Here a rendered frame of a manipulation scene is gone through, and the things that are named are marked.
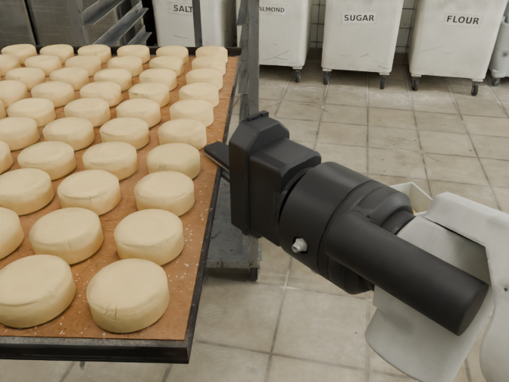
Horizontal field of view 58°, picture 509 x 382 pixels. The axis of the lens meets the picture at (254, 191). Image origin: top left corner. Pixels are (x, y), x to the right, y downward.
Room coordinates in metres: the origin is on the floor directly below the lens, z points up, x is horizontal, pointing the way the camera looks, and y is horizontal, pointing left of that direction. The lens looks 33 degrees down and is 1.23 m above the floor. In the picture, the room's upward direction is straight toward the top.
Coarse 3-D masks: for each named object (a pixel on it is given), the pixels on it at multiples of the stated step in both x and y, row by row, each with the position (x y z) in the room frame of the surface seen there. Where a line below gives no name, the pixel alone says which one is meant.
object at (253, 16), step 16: (256, 0) 1.21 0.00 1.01; (256, 16) 1.21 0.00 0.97; (256, 32) 1.21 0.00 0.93; (256, 48) 1.21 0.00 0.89; (256, 64) 1.21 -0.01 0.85; (256, 80) 1.21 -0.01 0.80; (256, 96) 1.21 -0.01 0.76; (256, 112) 1.21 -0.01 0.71; (256, 240) 1.21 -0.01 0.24; (256, 256) 1.21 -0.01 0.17
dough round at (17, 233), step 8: (0, 208) 0.29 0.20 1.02; (0, 216) 0.28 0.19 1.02; (8, 216) 0.28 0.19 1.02; (16, 216) 0.28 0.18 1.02; (0, 224) 0.27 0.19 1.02; (8, 224) 0.27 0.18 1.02; (16, 224) 0.27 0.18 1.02; (0, 232) 0.26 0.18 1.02; (8, 232) 0.27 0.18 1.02; (16, 232) 0.27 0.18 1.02; (0, 240) 0.26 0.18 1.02; (8, 240) 0.26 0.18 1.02; (16, 240) 0.27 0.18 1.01; (0, 248) 0.26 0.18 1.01; (8, 248) 0.26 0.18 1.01; (16, 248) 0.27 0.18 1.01; (0, 256) 0.25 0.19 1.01
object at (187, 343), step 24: (192, 48) 0.77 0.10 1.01; (240, 48) 0.77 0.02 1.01; (216, 192) 0.34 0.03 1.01; (192, 312) 0.21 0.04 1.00; (192, 336) 0.19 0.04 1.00; (48, 360) 0.17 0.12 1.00; (72, 360) 0.17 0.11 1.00; (96, 360) 0.17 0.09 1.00; (120, 360) 0.17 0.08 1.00; (144, 360) 0.17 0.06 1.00; (168, 360) 0.17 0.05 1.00
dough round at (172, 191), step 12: (144, 180) 0.33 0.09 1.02; (156, 180) 0.33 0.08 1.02; (168, 180) 0.33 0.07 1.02; (180, 180) 0.33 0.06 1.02; (144, 192) 0.32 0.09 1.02; (156, 192) 0.32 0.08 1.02; (168, 192) 0.32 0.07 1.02; (180, 192) 0.32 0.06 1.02; (192, 192) 0.32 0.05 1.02; (144, 204) 0.31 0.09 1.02; (156, 204) 0.30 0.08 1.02; (168, 204) 0.30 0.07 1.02; (180, 204) 0.31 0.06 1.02; (192, 204) 0.32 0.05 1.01
